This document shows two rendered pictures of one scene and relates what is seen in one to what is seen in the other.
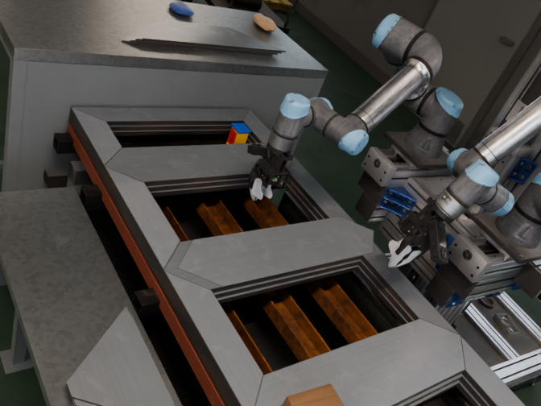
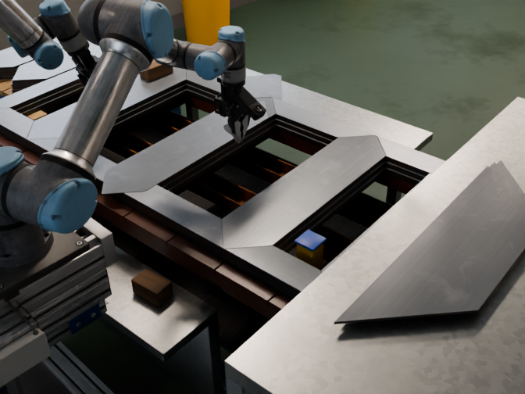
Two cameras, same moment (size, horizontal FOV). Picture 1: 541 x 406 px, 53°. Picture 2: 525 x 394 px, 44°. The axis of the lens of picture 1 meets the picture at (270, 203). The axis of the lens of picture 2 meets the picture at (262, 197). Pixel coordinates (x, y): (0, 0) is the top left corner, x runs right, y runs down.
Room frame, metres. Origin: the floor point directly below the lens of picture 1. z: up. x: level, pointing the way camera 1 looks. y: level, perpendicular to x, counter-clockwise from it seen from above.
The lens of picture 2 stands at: (3.13, 0.02, 1.96)
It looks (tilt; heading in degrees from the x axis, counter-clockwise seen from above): 36 degrees down; 177
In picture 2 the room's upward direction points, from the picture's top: 1 degrees counter-clockwise
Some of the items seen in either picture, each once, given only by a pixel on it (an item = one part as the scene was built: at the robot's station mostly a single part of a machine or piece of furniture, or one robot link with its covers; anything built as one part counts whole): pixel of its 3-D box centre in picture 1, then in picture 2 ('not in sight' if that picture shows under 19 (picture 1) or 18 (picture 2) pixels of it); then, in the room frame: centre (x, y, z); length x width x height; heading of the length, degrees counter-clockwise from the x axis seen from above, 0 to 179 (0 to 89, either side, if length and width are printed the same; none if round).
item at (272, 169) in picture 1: (274, 164); (232, 97); (1.36, 0.03, 1.06); 0.09 x 0.08 x 0.12; 46
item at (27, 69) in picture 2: not in sight; (76, 50); (0.37, -0.64, 0.82); 0.80 x 0.40 x 0.06; 136
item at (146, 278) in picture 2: not in sight; (151, 287); (1.79, -0.21, 0.71); 0.10 x 0.06 x 0.05; 50
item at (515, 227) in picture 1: (524, 221); not in sight; (1.62, -0.79, 1.09); 0.15 x 0.15 x 0.10
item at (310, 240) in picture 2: (240, 129); (310, 242); (1.84, 0.22, 0.88); 0.06 x 0.06 x 0.02; 46
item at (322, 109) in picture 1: (316, 114); (209, 60); (1.45, -0.02, 1.22); 0.11 x 0.11 x 0.08; 61
